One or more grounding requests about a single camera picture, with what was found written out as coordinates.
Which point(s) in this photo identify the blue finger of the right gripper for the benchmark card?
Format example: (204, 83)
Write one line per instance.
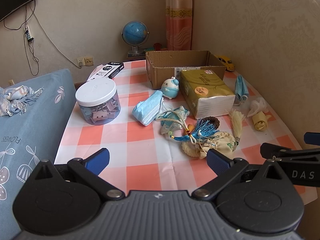
(269, 151)
(312, 138)

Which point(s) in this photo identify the blue floral sofa cover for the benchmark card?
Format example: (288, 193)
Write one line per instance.
(28, 138)

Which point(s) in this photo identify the beige wall socket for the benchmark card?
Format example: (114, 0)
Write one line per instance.
(88, 61)

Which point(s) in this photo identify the cream embroidered sachet pouch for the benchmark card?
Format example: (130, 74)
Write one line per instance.
(222, 142)

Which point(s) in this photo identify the yellow sock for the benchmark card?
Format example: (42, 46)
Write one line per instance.
(260, 121)

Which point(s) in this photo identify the yellow toy car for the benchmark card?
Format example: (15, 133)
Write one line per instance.
(229, 65)

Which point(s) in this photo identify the white sock ball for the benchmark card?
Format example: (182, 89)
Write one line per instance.
(256, 106)

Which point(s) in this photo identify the blue embroidered sachet pouch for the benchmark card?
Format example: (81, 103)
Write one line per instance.
(173, 120)

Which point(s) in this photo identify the gold tissue paper pack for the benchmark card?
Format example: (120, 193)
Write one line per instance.
(205, 93)

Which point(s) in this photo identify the white wall socket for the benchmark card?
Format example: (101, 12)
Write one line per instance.
(80, 62)

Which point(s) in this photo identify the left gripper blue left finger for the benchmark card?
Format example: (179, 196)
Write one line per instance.
(98, 161)

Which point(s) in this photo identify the white blue fringed scarf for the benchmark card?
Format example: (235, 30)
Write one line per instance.
(15, 100)

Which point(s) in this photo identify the orange pink curtain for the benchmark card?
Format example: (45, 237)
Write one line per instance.
(179, 21)

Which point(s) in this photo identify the orange finger cot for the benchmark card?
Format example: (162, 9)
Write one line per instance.
(190, 128)

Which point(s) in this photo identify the folded blue face mask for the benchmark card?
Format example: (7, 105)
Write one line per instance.
(241, 91)

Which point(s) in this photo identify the brown hair scrunchie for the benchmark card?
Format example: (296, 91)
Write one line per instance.
(213, 121)

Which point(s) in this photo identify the black white pen box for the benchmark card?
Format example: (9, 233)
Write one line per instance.
(109, 70)

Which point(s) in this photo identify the blue face mask stack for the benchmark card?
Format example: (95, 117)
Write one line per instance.
(146, 111)

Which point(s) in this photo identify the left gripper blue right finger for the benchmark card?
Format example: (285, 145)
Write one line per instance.
(218, 162)

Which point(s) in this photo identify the cream hair scrunchie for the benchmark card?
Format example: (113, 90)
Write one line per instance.
(190, 149)

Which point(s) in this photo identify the blue desk globe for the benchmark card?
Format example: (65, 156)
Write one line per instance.
(135, 34)

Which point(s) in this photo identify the white power strip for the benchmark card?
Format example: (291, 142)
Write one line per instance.
(28, 34)

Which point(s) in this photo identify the blue white plush toy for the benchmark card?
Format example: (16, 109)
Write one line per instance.
(170, 88)

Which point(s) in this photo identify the brown cardboard box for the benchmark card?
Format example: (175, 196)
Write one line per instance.
(162, 65)

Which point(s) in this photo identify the clear jar white lid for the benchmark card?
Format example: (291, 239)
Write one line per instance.
(98, 101)

